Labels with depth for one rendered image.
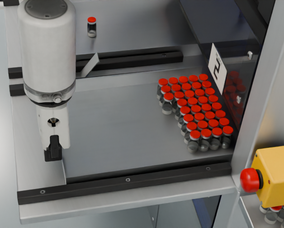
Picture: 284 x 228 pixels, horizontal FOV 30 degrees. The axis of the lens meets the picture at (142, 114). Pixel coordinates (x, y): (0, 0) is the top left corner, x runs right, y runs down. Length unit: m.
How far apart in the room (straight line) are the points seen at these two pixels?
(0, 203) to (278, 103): 1.42
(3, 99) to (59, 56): 1.67
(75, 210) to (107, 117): 0.24
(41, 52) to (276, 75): 0.35
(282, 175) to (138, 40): 0.59
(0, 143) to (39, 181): 1.28
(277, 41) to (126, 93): 0.46
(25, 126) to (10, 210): 0.98
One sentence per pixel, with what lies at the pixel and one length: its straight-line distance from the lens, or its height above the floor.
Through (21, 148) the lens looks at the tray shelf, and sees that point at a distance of 1.08.
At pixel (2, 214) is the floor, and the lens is 2.07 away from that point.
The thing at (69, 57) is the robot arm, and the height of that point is 1.16.
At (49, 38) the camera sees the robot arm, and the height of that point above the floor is 1.21.
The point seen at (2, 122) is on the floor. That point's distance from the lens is 2.36.
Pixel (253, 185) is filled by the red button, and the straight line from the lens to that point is 0.88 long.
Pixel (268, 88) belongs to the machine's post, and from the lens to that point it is 0.85.
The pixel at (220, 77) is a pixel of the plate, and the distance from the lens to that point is 1.03.
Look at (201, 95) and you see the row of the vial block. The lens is 1.12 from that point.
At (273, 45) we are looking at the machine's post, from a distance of 0.82.
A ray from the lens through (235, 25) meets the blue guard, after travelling 0.95.
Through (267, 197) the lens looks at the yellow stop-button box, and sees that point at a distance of 0.89.
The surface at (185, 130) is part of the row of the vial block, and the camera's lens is 1.06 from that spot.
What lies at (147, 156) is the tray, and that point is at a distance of 1.05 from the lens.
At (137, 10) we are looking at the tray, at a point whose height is 0.88.
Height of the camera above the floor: 1.68
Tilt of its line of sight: 45 degrees down
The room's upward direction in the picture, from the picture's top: 5 degrees clockwise
